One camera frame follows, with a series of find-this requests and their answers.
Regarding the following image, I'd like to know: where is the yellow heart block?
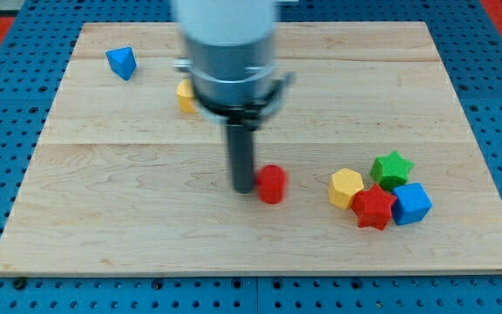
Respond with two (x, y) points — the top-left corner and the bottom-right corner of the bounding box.
(176, 78), (197, 113)

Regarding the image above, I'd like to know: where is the red star block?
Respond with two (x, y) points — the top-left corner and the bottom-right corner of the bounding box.
(351, 183), (397, 230)

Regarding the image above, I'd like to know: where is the green star block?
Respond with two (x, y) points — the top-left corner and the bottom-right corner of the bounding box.
(370, 150), (414, 191)

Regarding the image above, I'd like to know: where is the blue cube block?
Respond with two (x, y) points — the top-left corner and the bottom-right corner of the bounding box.
(391, 182), (432, 226)

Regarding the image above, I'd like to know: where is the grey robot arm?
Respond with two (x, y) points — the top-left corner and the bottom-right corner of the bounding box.
(171, 0), (293, 194)

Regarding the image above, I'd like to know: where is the wooden board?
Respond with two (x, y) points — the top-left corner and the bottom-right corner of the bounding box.
(0, 22), (502, 277)

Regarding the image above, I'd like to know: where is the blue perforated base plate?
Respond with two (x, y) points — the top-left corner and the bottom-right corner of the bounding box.
(0, 0), (502, 313)

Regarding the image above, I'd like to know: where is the yellow hexagon block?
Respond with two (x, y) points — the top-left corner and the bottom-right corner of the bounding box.
(328, 168), (364, 209)

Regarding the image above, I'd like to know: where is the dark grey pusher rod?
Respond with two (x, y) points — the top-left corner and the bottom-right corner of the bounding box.
(227, 125), (254, 194)

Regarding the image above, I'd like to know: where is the red cylinder block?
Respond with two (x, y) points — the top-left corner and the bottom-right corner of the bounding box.
(256, 164), (288, 204)

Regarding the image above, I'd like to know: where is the blue triangle block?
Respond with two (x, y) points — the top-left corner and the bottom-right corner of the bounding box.
(105, 46), (137, 80)

